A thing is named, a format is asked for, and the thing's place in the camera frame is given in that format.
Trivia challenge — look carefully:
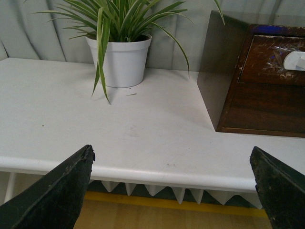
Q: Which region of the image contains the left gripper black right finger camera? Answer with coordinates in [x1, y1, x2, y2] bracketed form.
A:
[250, 146, 305, 229]

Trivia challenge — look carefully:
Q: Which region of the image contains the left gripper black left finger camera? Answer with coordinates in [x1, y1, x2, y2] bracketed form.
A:
[0, 145, 95, 229]

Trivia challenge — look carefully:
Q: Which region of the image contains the brown wooden drawer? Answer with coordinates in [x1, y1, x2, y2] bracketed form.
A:
[239, 35, 305, 86]

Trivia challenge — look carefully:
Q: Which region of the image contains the white drawer handle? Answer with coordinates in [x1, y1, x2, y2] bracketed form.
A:
[283, 51, 305, 71]

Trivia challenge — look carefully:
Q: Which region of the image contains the dark wooden drawer cabinet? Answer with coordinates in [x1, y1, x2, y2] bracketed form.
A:
[197, 11, 305, 137]

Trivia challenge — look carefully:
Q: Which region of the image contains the white plant pot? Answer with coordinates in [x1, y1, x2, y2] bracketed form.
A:
[85, 34, 153, 88]

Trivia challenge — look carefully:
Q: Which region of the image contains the green spider plant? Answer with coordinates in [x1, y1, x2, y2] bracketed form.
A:
[23, 0, 226, 105]

